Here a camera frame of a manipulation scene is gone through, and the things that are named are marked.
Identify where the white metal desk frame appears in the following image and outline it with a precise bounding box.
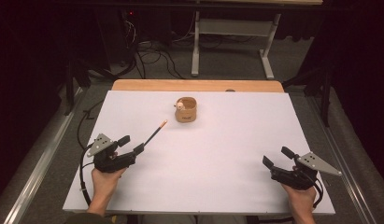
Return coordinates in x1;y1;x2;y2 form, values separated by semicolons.
191;10;282;80

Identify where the person's left hand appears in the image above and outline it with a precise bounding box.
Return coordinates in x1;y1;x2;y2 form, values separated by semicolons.
91;167;127;203

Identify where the white board table cover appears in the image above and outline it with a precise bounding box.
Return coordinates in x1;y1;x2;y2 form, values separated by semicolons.
62;90;336;216

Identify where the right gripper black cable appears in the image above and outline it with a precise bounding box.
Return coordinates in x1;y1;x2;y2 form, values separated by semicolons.
310;177;325;209

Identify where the black pencil with orange tip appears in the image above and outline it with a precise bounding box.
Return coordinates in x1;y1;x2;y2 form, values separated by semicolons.
143;119;168;147

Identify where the tangle of black floor cables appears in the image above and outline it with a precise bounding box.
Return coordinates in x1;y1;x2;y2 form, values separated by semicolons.
117;36;185;80

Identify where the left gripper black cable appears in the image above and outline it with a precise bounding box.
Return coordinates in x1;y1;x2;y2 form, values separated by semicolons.
78;142;96;207

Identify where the black metal stand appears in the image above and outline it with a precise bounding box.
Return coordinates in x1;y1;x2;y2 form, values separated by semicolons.
64;58;92;117
282;61;334;128

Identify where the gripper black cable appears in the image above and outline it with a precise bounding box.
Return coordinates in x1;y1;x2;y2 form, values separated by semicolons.
310;177;325;209
78;142;96;207

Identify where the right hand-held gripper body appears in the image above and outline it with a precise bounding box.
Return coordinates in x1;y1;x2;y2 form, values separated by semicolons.
270;151;343;191

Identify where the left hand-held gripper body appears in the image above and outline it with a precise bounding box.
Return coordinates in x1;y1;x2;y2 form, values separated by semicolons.
86;133;138;174

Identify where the thin black floor cable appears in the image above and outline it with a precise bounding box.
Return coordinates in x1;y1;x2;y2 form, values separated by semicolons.
76;99;106;151

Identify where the black computer tower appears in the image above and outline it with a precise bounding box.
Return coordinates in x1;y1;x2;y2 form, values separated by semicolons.
95;7;141;67

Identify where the person's right hand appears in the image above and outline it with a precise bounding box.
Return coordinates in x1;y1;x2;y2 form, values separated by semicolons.
280;182;318;216

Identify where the wooden pen holder cup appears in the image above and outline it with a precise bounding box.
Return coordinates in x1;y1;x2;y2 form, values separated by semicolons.
173;96;198;123

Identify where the aluminium floor rail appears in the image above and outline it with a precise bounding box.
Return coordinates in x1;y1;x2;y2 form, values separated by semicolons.
306;95;378;224
3;88;85;224

